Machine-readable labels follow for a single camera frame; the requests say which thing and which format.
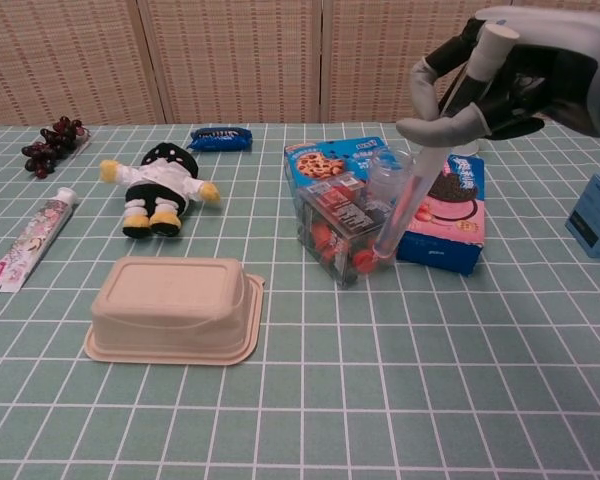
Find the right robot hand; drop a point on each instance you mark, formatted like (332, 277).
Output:
(580, 60)

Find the clear tube with white cap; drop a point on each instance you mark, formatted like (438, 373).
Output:
(414, 192)

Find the floral toothpaste tube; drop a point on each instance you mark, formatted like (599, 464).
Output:
(30, 240)

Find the small blue cardboard box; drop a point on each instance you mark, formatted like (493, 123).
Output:
(597, 215)

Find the pink and blue Oreo box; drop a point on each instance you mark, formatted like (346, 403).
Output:
(450, 220)

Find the small clear plastic cup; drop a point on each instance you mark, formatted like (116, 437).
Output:
(385, 180)

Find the blue chocolate chip cookie box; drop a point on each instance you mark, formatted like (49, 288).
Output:
(320, 160)

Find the clear plastic snack box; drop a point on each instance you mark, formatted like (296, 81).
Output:
(340, 215)

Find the woven folding screen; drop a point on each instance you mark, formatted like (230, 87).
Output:
(230, 55)

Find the blue Oreo packet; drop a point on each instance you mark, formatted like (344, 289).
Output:
(220, 139)

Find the green checked tablecloth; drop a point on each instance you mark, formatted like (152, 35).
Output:
(330, 400)

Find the black and white plush doll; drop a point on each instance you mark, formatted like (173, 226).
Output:
(155, 185)

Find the beige lidded food container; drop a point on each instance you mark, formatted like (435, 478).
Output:
(170, 305)

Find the dark red grape bunch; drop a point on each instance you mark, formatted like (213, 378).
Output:
(47, 147)

